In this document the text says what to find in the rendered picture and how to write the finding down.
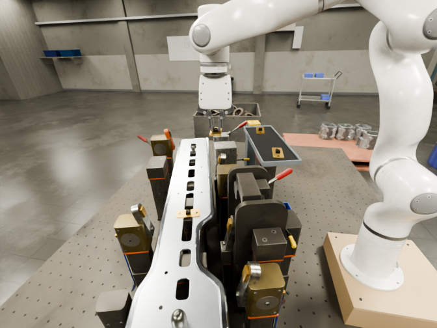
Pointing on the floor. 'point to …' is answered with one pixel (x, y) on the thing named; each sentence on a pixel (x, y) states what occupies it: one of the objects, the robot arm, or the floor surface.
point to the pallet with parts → (341, 140)
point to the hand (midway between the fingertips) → (215, 123)
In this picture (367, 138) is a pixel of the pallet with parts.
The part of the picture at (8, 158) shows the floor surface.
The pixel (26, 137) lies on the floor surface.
